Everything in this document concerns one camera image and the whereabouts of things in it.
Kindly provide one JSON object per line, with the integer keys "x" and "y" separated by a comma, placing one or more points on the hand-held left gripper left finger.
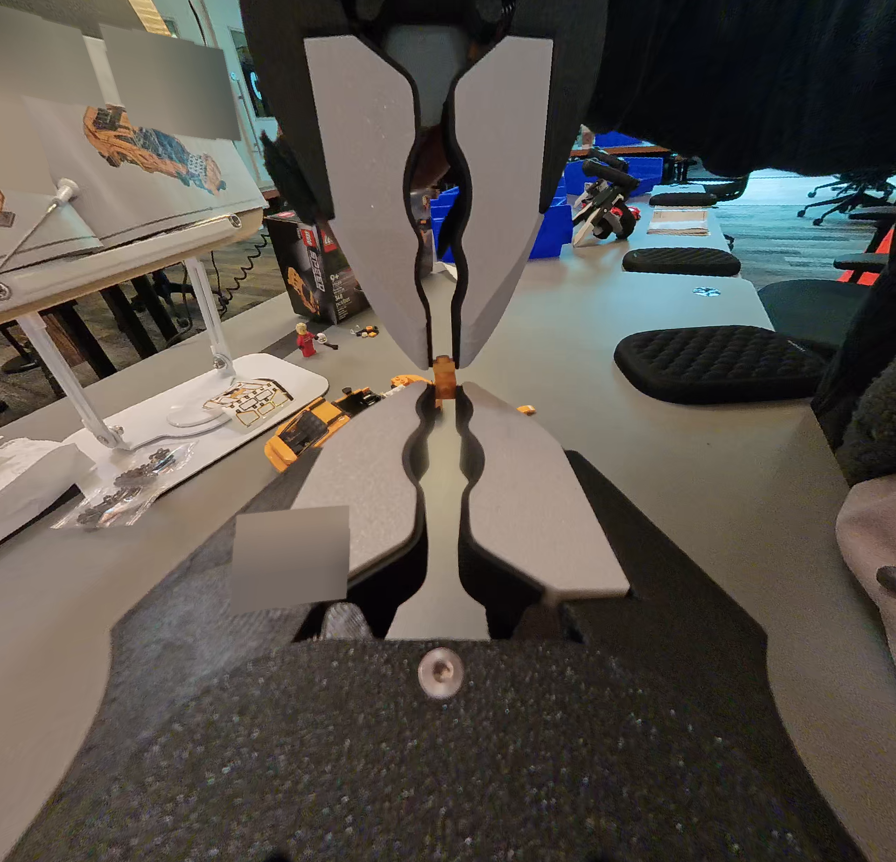
{"x": 378, "y": 470}

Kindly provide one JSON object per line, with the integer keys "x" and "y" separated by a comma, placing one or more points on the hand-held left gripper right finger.
{"x": 539, "y": 512}

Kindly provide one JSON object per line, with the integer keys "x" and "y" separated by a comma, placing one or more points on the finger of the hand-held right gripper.
{"x": 504, "y": 176}
{"x": 364, "y": 176}

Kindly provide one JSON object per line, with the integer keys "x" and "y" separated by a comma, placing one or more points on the orange square lego plate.
{"x": 444, "y": 365}

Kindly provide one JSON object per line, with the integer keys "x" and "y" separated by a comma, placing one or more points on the person's right forearm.
{"x": 735, "y": 57}

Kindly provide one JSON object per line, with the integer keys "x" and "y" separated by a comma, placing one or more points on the orange lego car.
{"x": 301, "y": 435}

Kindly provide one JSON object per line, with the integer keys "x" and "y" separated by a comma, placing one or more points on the lego set box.
{"x": 315, "y": 267}

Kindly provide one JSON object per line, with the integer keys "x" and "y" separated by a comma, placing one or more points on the tiny lego parts cluster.
{"x": 365, "y": 331}

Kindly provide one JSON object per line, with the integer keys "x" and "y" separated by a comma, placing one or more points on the lego sticker sheet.
{"x": 245, "y": 407}

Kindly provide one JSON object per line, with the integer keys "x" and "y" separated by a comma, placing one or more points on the red lego minifigure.
{"x": 305, "y": 341}

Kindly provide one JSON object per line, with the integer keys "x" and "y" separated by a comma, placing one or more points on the lego instruction booklet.
{"x": 84, "y": 197}

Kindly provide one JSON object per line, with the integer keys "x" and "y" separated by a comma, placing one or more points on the person's right hand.
{"x": 434, "y": 152}

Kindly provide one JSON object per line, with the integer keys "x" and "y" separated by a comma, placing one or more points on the blue plastic bin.
{"x": 644, "y": 169}
{"x": 549, "y": 232}

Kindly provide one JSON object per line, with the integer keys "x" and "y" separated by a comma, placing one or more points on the spare hand-held gripper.
{"x": 605, "y": 204}

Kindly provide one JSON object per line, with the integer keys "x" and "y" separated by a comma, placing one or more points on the white book stand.
{"x": 280, "y": 379}

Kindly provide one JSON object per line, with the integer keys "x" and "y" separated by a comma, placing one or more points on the tan paper booklet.
{"x": 679, "y": 221}

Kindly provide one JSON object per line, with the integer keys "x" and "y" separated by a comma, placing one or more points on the clear bag of black parts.
{"x": 119, "y": 488}

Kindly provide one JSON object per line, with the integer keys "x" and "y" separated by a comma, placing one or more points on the black office chair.
{"x": 812, "y": 309}

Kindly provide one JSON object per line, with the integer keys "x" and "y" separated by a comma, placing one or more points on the person's beige hoodie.
{"x": 871, "y": 561}

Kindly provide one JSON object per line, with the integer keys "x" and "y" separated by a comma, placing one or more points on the white paper bag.
{"x": 35, "y": 484}

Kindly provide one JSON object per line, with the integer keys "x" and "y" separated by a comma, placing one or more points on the person's dark fleece jacket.
{"x": 861, "y": 386}

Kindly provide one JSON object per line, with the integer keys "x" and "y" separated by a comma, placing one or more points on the black earphone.
{"x": 887, "y": 579}

